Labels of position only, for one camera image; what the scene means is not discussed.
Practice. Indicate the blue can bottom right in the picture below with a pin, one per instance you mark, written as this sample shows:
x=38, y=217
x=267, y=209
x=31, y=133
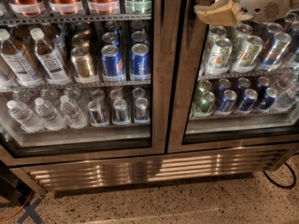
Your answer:
x=247, y=100

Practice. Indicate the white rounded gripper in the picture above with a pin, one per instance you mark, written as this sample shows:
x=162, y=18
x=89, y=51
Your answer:
x=260, y=2

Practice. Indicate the white 7Up can right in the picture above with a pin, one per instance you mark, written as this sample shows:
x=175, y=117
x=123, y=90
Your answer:
x=247, y=54

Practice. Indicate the white 7Up can left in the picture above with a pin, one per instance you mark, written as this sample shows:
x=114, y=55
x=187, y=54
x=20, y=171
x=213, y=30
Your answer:
x=218, y=58

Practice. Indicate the front blue Pepsi can left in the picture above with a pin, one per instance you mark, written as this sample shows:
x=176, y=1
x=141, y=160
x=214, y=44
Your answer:
x=113, y=69

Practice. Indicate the blue tape cross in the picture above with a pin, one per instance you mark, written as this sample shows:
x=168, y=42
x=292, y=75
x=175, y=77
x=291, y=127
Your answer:
x=30, y=211

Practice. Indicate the water bottle middle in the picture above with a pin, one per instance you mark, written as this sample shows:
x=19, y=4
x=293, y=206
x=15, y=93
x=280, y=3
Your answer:
x=52, y=118

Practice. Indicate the tea bottle white cap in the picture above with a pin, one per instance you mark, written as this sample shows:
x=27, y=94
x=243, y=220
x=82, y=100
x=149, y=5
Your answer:
x=49, y=55

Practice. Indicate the small silver can left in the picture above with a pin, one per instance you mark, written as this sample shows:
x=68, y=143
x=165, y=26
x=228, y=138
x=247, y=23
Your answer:
x=98, y=114

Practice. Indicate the tea bottle far left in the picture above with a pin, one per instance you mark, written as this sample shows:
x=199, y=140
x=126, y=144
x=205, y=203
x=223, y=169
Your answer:
x=20, y=60

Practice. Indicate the water bottle right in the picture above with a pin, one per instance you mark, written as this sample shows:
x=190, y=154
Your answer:
x=74, y=115

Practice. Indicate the steel fridge door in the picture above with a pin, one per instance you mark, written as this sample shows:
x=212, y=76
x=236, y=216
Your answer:
x=93, y=31
x=273, y=118

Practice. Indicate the water bottle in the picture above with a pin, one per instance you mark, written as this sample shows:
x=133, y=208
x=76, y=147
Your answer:
x=27, y=118
x=52, y=118
x=74, y=115

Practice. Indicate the front blue Pepsi can right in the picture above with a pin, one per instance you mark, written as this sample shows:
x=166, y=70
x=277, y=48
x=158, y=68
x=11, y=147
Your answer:
x=140, y=62

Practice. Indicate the small silver can right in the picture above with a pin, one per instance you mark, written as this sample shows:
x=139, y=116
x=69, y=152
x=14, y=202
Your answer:
x=141, y=114

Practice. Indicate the white 7up can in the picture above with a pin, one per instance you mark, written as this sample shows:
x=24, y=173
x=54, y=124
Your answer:
x=247, y=54
x=218, y=58

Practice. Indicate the small silver can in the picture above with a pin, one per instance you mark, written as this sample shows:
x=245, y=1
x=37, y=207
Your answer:
x=98, y=114
x=120, y=112
x=141, y=114

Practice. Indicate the silver blue can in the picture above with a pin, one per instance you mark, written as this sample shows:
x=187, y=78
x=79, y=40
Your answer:
x=277, y=45

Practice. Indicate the steel fridge base grille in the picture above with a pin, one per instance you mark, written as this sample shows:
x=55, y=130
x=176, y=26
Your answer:
x=138, y=170

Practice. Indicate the front gold can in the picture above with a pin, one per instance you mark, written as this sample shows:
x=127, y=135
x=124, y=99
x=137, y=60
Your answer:
x=86, y=70

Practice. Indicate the blue pepsi can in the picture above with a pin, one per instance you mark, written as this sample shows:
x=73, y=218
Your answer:
x=140, y=62
x=113, y=69

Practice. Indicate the green can bottom shelf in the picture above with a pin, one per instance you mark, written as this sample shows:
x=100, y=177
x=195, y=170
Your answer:
x=202, y=105

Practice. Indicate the blue can bottom left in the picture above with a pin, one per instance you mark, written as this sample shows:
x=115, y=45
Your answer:
x=226, y=103

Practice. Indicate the small silver can middle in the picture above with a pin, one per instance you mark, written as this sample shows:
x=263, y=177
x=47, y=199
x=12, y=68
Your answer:
x=120, y=112

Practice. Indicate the water bottle left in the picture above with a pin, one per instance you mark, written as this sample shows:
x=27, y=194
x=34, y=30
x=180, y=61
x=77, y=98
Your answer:
x=27, y=118

